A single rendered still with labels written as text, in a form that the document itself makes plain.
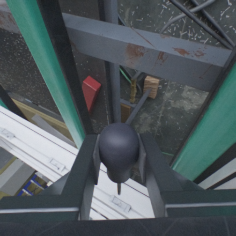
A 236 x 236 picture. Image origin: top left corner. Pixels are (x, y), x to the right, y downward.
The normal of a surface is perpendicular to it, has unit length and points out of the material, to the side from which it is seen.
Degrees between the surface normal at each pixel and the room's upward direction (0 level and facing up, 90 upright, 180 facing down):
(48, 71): 0
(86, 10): 0
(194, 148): 0
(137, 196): 90
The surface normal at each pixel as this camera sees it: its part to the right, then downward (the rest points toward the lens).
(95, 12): -0.49, 0.70
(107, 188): -0.01, -0.59
